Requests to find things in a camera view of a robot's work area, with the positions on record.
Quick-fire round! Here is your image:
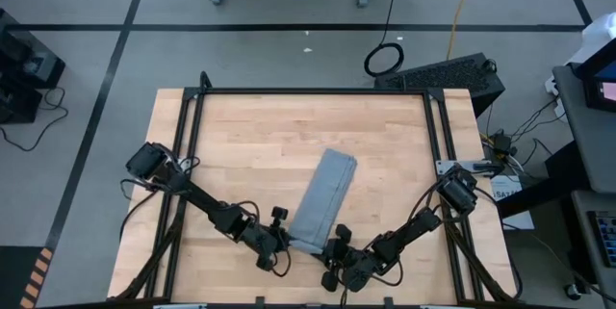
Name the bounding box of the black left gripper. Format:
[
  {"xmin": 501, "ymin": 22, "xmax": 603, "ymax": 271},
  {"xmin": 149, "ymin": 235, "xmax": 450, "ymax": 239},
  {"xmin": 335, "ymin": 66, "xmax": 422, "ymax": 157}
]
[{"xmin": 240, "ymin": 207, "xmax": 299, "ymax": 272}]

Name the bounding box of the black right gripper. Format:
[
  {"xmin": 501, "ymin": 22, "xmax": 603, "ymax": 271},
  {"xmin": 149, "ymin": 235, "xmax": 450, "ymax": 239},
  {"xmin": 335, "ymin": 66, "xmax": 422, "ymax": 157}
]
[{"xmin": 315, "ymin": 224, "xmax": 381, "ymax": 294}]

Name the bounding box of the grey towel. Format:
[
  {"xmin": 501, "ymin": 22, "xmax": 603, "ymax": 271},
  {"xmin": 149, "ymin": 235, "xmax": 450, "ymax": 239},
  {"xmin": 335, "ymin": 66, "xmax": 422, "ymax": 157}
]
[{"xmin": 287, "ymin": 147, "xmax": 359, "ymax": 256}]

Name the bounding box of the white paper sheet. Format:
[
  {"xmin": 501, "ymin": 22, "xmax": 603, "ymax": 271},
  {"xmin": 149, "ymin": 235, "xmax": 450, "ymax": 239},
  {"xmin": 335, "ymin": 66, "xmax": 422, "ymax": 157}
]
[{"xmin": 490, "ymin": 173, "xmax": 535, "ymax": 231}]

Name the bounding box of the black power adapter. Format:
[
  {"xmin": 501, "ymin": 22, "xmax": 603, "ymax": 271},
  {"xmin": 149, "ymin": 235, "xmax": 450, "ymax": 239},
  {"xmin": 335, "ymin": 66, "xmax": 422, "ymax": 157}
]
[{"xmin": 493, "ymin": 130, "xmax": 519, "ymax": 156}]

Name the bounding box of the black perforated computer tower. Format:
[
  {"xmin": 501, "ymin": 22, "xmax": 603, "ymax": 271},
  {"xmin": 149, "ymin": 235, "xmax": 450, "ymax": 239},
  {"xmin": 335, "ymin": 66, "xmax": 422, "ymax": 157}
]
[{"xmin": 373, "ymin": 52, "xmax": 506, "ymax": 118}]

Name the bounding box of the black table base beam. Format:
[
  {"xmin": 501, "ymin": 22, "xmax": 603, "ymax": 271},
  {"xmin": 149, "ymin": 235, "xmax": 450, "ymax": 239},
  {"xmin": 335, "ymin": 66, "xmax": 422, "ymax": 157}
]
[{"xmin": 495, "ymin": 140, "xmax": 593, "ymax": 219}]

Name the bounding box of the black orange hazard mat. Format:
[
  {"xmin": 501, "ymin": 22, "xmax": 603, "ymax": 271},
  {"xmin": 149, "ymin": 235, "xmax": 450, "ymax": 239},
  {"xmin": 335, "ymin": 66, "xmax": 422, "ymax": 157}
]
[{"xmin": 0, "ymin": 245, "xmax": 55, "ymax": 309}]

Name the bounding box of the dark keypad with blue keys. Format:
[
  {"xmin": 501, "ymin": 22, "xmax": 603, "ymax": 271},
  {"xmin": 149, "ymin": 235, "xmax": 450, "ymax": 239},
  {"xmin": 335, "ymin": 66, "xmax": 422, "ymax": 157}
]
[{"xmin": 594, "ymin": 210, "xmax": 616, "ymax": 268}]

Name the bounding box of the white power strip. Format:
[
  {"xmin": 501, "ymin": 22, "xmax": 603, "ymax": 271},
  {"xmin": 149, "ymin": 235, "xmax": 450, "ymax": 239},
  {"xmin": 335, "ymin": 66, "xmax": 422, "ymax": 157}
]
[{"xmin": 544, "ymin": 75, "xmax": 568, "ymax": 120}]

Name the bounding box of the black monitor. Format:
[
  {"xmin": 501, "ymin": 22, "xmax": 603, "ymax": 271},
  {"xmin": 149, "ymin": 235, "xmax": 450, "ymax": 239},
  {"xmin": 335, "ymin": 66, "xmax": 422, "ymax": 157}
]
[{"xmin": 575, "ymin": 39, "xmax": 616, "ymax": 113}]

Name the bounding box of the black equipment stack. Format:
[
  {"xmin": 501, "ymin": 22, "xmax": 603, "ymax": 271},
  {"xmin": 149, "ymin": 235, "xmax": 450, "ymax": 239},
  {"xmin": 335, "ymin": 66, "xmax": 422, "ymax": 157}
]
[{"xmin": 0, "ymin": 8, "xmax": 66, "ymax": 125}]

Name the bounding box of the black metal table frame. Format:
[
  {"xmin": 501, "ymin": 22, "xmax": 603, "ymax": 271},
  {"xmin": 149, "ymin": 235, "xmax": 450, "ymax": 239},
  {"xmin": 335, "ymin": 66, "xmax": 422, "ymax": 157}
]
[{"xmin": 115, "ymin": 70, "xmax": 524, "ymax": 306}]

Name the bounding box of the coiled black cable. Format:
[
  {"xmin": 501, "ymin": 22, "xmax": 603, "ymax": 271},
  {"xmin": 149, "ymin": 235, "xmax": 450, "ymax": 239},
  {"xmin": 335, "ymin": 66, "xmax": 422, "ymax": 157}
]
[{"xmin": 363, "ymin": 0, "xmax": 405, "ymax": 78}]

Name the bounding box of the black cable bundle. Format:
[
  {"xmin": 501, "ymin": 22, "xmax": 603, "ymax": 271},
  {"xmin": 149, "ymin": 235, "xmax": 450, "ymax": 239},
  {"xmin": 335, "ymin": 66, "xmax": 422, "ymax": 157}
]
[{"xmin": 509, "ymin": 99, "xmax": 559, "ymax": 156}]

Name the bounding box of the black floor cable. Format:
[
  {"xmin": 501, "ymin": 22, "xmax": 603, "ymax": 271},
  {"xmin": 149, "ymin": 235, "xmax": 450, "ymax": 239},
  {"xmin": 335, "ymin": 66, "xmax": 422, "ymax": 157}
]
[{"xmin": 0, "ymin": 86, "xmax": 69, "ymax": 152}]

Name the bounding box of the yellow cable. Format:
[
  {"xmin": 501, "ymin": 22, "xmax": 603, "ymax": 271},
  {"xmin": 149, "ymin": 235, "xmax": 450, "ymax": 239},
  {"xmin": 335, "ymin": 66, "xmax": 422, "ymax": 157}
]
[{"xmin": 446, "ymin": 0, "xmax": 480, "ymax": 62}]

